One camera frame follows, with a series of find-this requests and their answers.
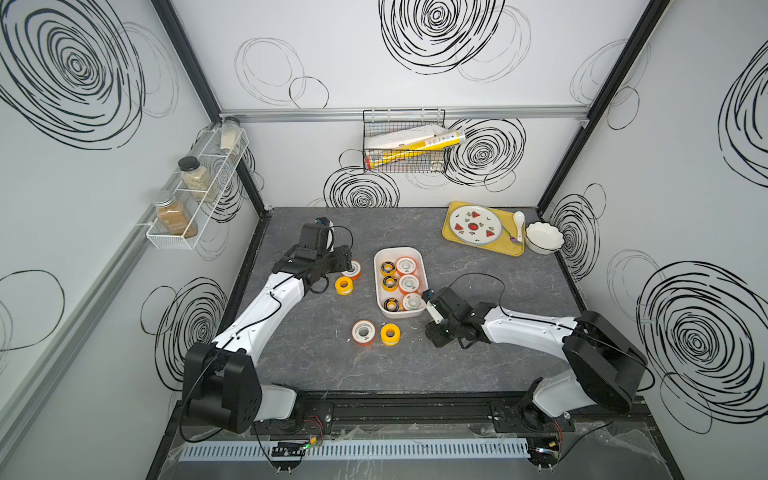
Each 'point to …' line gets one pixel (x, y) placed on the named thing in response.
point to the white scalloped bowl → (543, 238)
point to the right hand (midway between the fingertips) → (431, 332)
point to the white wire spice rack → (222, 165)
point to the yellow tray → (447, 231)
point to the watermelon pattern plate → (475, 224)
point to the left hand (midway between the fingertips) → (340, 254)
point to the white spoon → (519, 218)
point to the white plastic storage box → (392, 253)
